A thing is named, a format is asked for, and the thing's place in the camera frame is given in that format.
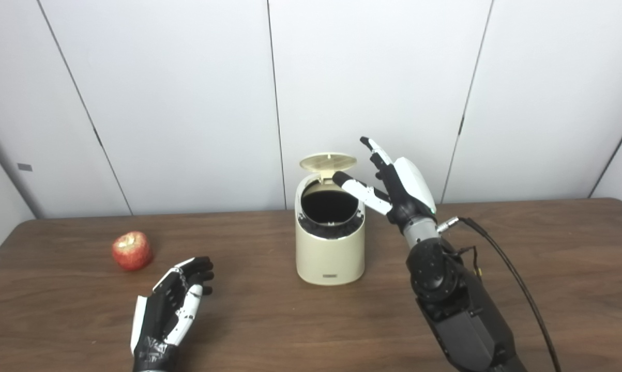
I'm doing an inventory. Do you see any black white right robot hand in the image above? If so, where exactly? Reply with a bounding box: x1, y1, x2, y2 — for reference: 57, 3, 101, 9
332, 136, 437, 229

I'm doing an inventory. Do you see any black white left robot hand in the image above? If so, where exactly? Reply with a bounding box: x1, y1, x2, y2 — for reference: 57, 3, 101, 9
130, 256, 215, 372

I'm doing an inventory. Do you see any cream-colored bin body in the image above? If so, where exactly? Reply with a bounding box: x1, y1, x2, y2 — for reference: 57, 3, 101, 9
295, 173, 366, 286

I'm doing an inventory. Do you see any red apple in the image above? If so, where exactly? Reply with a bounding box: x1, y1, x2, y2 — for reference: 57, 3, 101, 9
111, 231, 154, 271

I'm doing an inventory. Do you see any cream round bin lid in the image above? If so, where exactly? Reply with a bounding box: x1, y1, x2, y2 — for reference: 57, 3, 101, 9
299, 152, 358, 182

